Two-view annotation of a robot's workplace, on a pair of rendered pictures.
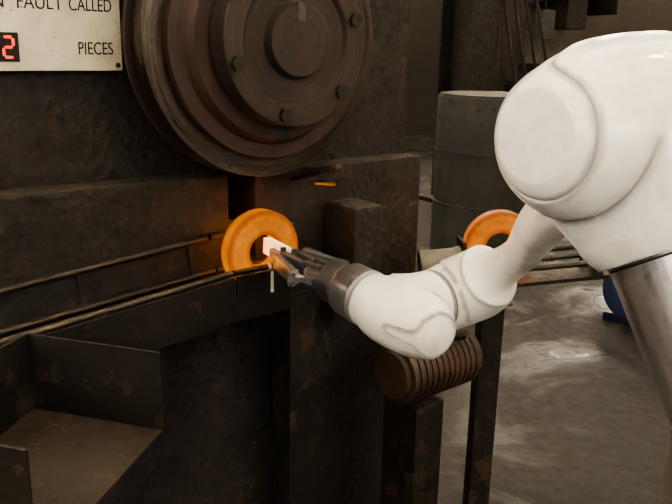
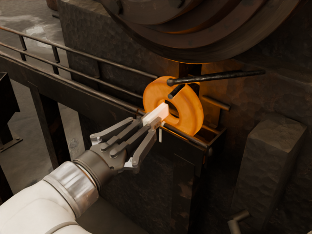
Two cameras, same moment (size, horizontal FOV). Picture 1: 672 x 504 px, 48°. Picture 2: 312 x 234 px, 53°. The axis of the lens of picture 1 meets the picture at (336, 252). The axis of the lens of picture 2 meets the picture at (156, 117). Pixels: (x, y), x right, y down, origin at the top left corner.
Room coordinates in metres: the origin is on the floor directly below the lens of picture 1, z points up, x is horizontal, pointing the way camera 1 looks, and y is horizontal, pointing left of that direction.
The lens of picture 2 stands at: (1.22, -0.42, 1.17)
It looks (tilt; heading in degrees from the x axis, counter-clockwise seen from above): 38 degrees down; 79
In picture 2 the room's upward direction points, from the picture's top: straight up
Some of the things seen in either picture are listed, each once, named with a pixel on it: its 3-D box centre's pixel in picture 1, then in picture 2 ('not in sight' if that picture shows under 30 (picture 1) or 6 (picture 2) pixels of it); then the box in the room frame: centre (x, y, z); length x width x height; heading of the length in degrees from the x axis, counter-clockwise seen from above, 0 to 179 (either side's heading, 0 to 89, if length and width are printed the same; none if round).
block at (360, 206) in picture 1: (351, 257); (265, 172); (1.53, -0.03, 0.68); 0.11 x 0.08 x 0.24; 39
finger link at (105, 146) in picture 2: (299, 266); (122, 138); (1.25, 0.06, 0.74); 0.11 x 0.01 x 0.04; 40
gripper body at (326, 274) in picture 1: (329, 278); (102, 162); (1.21, 0.01, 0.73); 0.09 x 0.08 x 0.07; 39
